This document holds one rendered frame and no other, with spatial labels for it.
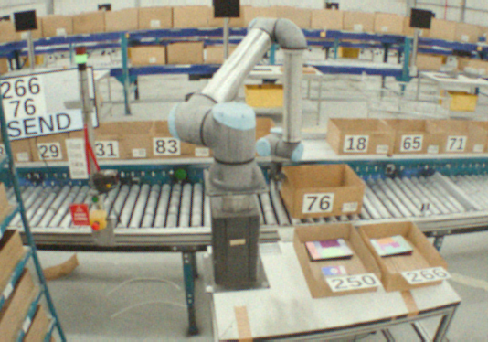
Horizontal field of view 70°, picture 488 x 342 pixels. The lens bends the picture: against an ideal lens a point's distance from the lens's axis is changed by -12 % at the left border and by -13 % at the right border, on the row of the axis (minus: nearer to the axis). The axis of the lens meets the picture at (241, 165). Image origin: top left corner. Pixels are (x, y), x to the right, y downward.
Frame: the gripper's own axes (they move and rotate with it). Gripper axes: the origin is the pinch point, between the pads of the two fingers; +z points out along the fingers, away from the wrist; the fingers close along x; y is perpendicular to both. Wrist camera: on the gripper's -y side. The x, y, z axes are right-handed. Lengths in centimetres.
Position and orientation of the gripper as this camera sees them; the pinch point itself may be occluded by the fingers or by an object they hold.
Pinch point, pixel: (275, 190)
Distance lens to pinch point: 224.6
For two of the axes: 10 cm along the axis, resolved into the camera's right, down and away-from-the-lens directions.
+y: 0.7, 4.0, -9.2
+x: 10.0, -0.2, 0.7
